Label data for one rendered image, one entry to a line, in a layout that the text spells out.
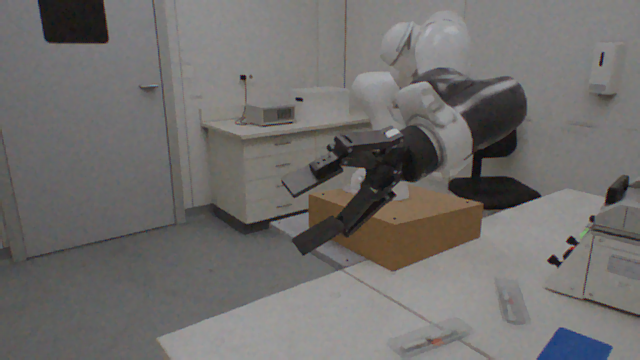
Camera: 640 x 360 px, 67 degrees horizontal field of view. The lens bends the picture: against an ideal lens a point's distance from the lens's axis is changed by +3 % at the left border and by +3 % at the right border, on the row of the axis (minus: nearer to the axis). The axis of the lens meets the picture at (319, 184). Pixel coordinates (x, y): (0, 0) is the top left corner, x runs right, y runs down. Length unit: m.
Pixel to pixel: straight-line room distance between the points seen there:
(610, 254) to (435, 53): 0.61
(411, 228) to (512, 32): 2.17
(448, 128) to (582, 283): 0.73
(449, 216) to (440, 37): 0.61
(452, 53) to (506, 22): 2.36
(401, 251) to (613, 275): 0.48
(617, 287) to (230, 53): 3.05
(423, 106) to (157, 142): 3.01
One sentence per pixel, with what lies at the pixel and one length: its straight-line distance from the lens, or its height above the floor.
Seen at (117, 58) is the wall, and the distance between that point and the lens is 3.43.
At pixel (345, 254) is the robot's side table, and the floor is 0.75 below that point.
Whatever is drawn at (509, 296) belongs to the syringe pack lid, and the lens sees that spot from 1.23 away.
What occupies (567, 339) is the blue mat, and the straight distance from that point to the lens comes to 1.17.
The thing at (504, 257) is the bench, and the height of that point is 0.75.
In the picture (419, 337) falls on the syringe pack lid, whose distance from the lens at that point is 1.03.
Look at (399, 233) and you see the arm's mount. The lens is 1.27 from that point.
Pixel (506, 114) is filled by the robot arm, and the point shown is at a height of 1.25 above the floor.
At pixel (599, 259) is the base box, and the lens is 1.27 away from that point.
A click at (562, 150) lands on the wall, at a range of 3.17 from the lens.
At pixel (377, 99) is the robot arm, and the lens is 1.43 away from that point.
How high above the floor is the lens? 1.35
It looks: 17 degrees down
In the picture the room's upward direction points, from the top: straight up
